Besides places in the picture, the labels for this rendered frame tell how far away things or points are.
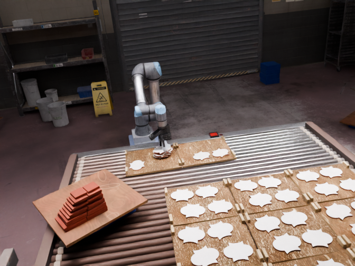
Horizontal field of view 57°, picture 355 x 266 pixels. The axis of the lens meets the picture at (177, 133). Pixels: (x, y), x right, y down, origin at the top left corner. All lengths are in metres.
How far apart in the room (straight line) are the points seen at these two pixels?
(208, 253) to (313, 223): 0.60
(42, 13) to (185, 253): 5.89
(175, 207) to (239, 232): 0.42
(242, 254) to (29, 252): 2.27
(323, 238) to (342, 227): 0.15
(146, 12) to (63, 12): 1.57
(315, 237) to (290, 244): 0.14
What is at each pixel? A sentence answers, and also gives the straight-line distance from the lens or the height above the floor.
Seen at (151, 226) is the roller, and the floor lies 0.90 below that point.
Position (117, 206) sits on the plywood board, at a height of 1.04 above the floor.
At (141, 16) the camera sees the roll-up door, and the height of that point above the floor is 1.51.
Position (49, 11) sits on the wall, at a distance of 6.96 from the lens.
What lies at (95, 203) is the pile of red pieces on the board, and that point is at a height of 1.12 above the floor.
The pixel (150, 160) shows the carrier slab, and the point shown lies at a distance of 2.52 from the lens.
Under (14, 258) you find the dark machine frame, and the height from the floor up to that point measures 0.98.
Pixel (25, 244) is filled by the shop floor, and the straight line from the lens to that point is 3.61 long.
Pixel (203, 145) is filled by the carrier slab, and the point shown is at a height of 0.94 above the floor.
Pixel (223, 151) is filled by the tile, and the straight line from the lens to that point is 2.54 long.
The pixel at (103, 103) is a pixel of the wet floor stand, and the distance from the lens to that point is 5.97.
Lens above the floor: 2.20
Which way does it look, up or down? 26 degrees down
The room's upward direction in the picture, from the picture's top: 5 degrees counter-clockwise
